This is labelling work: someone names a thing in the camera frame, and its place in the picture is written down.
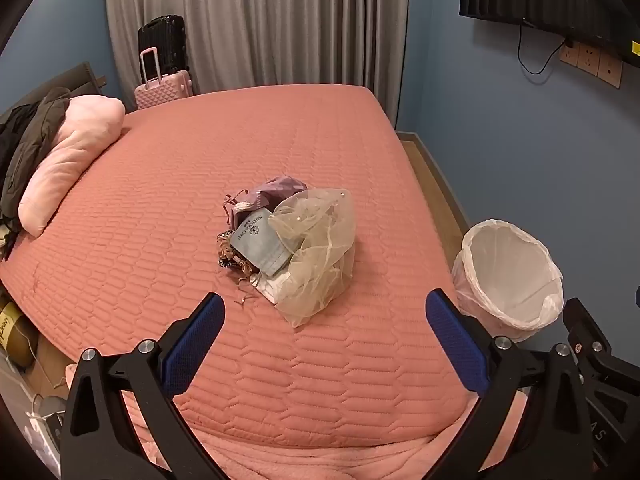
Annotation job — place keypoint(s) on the wall socket panel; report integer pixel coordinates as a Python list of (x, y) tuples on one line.
[(590, 60)]

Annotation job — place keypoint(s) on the pink pillow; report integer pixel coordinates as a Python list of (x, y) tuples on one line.
[(65, 160)]

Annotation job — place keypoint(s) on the black suitcase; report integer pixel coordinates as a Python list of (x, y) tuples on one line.
[(165, 35)]

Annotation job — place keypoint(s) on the white crumpled wrapper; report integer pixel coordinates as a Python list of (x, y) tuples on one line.
[(272, 287)]

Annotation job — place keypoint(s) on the dark headboard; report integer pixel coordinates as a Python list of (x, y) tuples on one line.
[(75, 77)]

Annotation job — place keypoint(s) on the bin with white liner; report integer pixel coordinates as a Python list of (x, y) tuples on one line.
[(505, 260)]

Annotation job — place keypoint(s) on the pink suitcase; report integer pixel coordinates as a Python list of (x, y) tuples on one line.
[(165, 92)]

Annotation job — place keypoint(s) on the pink quilted bed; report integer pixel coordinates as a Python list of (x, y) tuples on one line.
[(150, 235)]

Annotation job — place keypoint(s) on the light blue packet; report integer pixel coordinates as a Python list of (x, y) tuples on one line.
[(260, 245)]

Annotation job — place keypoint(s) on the beige mesh bag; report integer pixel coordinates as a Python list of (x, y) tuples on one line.
[(320, 240)]

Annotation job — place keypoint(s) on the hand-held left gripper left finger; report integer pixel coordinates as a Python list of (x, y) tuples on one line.
[(192, 345)]

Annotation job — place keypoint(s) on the olive yellow bag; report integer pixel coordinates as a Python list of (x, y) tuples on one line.
[(15, 335)]

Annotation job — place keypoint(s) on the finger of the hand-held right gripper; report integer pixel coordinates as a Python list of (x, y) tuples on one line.
[(587, 332)]

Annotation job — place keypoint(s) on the grey curtain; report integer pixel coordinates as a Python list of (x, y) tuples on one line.
[(275, 20)]

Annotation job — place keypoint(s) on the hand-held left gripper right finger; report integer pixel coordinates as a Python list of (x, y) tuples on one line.
[(457, 345)]

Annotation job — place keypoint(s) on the leopard print scrunchie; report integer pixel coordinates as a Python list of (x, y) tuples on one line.
[(227, 252)]

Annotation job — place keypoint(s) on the purple cloth pouch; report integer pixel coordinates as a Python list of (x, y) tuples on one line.
[(280, 187)]

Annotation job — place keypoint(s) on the dark jacket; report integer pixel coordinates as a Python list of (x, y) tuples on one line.
[(30, 130)]

